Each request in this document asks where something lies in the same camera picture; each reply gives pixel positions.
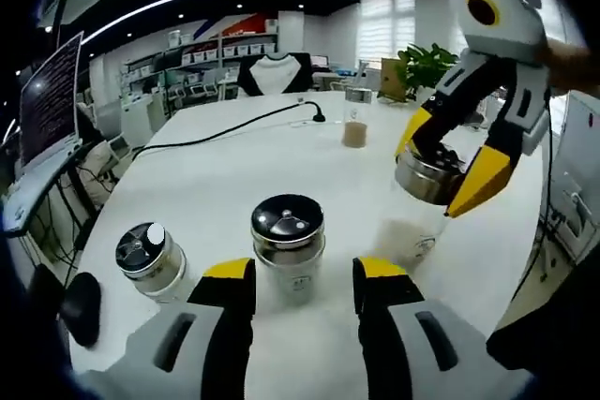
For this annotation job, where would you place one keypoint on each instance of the black laptop stand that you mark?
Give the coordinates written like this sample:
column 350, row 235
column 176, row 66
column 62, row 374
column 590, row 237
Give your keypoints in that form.
column 75, row 170

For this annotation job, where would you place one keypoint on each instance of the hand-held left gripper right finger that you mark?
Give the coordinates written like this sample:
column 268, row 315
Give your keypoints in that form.
column 412, row 348

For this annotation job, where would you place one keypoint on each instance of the large seasoning bottle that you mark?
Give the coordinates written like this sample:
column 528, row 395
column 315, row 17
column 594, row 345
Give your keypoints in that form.
column 424, row 182

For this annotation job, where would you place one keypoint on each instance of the seasoning bottle with white powder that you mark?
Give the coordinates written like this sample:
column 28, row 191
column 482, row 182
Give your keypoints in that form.
column 288, row 250

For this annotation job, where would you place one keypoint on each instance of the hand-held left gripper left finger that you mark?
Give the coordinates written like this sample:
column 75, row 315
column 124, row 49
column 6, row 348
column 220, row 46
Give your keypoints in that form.
column 187, row 348

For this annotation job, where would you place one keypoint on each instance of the white laptop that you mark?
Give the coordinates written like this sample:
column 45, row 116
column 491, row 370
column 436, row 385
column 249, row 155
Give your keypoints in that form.
column 47, row 95

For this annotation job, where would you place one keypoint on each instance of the person's right hand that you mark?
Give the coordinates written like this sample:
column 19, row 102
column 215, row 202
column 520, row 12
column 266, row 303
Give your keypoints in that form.
column 569, row 65

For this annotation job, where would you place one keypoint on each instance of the seasoning bottle with brown powder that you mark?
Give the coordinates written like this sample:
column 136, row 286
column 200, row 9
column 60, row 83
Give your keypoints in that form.
column 355, row 133

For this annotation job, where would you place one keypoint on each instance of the narrow window blind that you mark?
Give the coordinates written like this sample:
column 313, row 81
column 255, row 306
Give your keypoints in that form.
column 384, row 20

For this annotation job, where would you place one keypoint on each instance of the white cabinet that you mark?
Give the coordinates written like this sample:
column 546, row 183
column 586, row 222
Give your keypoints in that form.
column 140, row 119

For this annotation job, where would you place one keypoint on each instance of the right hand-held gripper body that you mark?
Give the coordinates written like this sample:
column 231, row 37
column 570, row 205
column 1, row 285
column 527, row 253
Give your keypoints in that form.
column 511, row 25

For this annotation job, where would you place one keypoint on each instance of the person's dark clothing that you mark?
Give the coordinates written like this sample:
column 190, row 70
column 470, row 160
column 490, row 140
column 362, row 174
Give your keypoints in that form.
column 553, row 325

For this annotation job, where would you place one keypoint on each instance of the seasoning bottle with beige powder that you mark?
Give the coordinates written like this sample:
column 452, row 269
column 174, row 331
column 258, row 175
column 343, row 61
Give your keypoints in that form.
column 150, row 269

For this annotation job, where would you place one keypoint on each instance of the storage shelf with white bins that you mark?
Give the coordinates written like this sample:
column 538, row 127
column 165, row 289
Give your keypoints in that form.
column 211, row 51

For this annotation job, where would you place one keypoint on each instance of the chair with black-white shirt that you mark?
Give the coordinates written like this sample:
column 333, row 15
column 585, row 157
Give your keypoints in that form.
column 272, row 74

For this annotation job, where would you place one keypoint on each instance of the green potted plant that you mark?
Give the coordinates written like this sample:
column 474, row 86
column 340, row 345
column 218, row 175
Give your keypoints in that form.
column 424, row 63

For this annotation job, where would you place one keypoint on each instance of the brown cardboard box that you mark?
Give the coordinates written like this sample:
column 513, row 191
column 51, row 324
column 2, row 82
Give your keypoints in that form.
column 393, row 79

